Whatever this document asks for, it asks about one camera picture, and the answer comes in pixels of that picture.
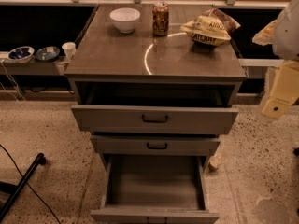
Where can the grey bottom drawer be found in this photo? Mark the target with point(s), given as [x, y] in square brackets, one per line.
[146, 189]

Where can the tan caster wheel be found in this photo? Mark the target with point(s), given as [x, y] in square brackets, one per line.
[215, 162]

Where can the blue patterned bowl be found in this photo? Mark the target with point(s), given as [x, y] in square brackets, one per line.
[22, 54]

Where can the black stand leg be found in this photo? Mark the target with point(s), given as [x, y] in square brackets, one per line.
[13, 191]

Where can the brown drink can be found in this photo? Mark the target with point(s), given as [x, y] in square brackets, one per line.
[160, 15]

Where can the grey middle drawer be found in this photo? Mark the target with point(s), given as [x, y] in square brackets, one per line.
[155, 145]

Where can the dark blue-green bowl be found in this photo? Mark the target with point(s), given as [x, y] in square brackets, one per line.
[48, 54]

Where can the white paper cup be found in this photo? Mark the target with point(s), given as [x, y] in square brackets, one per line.
[69, 49]

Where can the grey drawer cabinet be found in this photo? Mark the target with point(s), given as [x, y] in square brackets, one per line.
[140, 69]

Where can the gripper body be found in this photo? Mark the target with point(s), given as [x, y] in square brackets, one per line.
[287, 36]

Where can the grey drawer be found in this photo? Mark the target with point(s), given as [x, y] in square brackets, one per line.
[154, 119]
[146, 189]
[155, 145]

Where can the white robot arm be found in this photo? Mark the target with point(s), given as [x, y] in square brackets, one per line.
[283, 35]

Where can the grey top drawer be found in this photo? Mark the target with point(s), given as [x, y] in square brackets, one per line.
[154, 119]

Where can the grey side shelf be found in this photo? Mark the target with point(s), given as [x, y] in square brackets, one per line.
[34, 67]

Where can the yellow chip bag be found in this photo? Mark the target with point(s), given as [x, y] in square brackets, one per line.
[213, 28]

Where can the white bowl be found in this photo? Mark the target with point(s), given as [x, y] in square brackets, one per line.
[124, 19]

